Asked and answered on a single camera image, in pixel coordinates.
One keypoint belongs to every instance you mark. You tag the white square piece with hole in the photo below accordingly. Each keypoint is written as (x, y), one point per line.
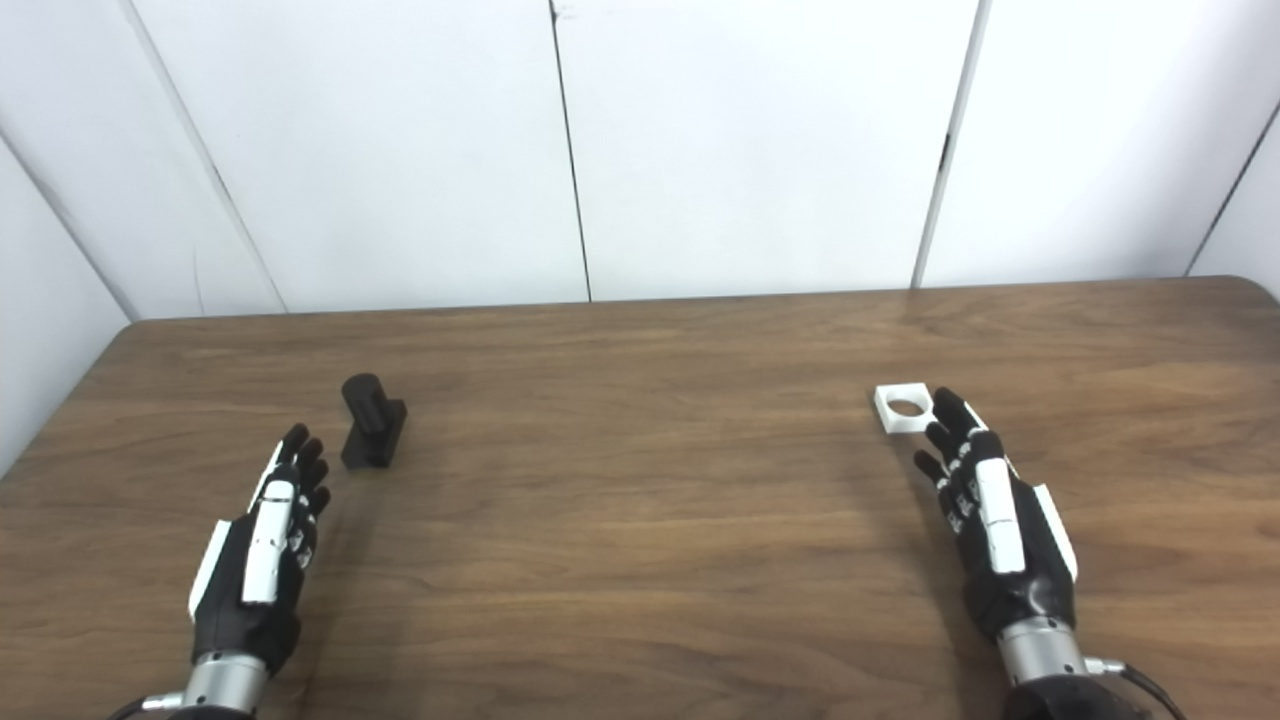
(893, 418)

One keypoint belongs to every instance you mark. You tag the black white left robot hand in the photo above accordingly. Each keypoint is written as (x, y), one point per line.
(262, 540)

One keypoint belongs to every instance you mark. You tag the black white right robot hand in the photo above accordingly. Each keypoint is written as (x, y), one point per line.
(1000, 520)

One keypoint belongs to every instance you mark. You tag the black peg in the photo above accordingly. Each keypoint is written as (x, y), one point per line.
(368, 420)

